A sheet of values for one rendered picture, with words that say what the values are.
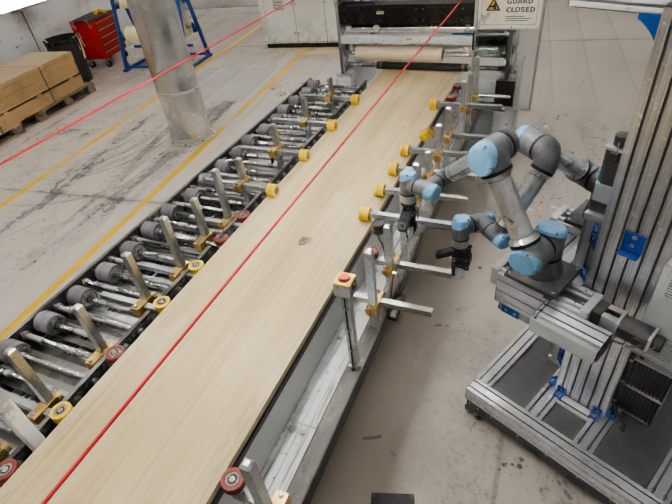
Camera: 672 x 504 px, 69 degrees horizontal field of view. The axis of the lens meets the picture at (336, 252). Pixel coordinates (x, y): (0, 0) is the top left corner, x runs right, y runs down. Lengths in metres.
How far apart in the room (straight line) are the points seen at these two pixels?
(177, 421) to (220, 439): 0.20
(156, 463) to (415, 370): 1.69
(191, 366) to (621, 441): 1.98
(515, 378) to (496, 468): 0.46
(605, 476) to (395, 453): 0.97
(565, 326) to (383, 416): 1.23
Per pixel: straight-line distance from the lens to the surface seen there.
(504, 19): 4.42
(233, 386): 2.01
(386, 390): 3.00
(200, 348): 2.19
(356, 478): 2.74
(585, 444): 2.69
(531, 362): 2.93
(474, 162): 1.85
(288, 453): 2.13
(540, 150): 2.12
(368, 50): 4.80
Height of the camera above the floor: 2.45
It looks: 38 degrees down
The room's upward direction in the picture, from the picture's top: 8 degrees counter-clockwise
